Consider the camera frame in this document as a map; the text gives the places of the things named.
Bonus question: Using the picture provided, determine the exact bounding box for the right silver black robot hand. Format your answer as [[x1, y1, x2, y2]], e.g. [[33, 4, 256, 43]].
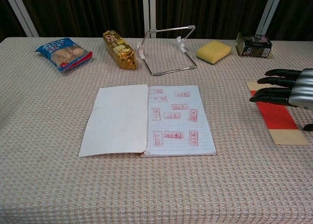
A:
[[249, 68, 313, 132]]

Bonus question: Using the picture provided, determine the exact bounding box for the red and tan card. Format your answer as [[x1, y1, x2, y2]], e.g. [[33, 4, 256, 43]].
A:
[[246, 81, 309, 145]]

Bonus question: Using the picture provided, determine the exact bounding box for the open notebook with red stamps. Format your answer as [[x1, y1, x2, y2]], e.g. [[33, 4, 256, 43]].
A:
[[78, 84, 217, 158]]

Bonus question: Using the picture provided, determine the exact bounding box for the dark rectangular tin can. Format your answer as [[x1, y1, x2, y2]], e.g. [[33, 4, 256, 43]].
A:
[[235, 32, 273, 58]]

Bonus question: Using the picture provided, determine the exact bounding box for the yellow green sponge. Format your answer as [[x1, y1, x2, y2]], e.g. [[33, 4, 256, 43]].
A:
[[196, 43, 232, 65]]

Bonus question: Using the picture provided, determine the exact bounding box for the beige waffle tablecloth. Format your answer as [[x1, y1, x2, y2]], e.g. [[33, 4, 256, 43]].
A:
[[0, 37, 313, 224]]

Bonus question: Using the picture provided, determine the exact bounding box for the gold foil snack package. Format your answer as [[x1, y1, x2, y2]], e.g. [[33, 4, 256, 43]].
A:
[[102, 30, 137, 70]]

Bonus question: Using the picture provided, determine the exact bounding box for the dark pleated curtain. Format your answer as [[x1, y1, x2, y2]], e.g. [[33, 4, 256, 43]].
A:
[[0, 0, 313, 41]]

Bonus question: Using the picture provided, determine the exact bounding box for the blue snack bag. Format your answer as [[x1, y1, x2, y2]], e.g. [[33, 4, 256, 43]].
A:
[[34, 37, 93, 73]]

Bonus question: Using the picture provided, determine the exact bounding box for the white frame post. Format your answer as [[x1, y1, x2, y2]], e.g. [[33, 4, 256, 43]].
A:
[[1, 0, 39, 37], [256, 0, 286, 36], [142, 0, 157, 38]]

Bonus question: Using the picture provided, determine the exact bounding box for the metal wire book stand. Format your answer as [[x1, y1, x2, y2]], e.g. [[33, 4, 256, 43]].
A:
[[136, 25, 198, 77]]

